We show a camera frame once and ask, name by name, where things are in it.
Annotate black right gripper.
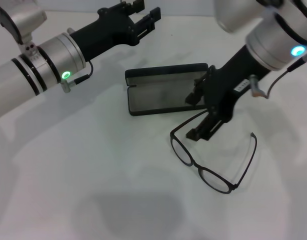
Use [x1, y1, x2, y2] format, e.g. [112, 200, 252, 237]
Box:
[184, 45, 270, 142]

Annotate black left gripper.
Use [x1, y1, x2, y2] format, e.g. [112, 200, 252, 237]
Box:
[68, 0, 162, 62]

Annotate black glasses case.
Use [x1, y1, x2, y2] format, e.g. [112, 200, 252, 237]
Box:
[124, 62, 212, 117]

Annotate black glasses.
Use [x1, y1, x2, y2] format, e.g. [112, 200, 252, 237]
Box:
[169, 109, 258, 195]

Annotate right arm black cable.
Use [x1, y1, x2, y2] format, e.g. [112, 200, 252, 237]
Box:
[250, 53, 307, 99]

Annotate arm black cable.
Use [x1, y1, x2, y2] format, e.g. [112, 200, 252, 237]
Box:
[250, 53, 307, 99]
[60, 59, 94, 94]

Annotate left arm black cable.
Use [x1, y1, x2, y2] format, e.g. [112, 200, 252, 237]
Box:
[60, 59, 94, 94]

